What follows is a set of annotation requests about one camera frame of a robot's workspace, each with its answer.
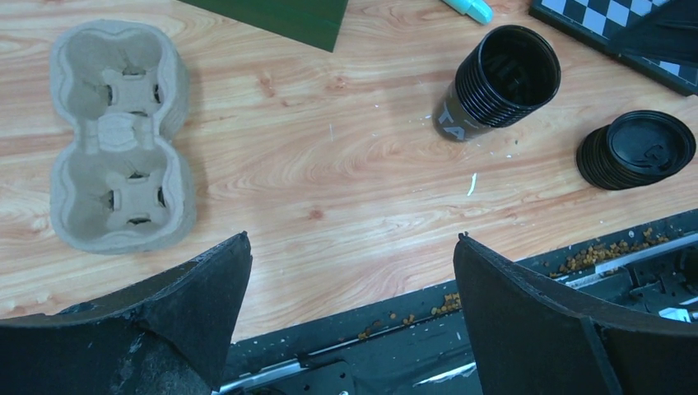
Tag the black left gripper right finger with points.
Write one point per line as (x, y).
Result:
(532, 335)

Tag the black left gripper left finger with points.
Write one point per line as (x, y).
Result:
(168, 334)

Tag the stack of black cups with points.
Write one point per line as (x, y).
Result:
(510, 74)

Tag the grey cardboard cup carrier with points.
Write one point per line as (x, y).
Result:
(120, 186)

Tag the black white chessboard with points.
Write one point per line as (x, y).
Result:
(593, 22)

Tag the teal handheld massager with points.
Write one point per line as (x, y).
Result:
(478, 10)

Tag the green paper bag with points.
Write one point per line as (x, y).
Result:
(313, 22)

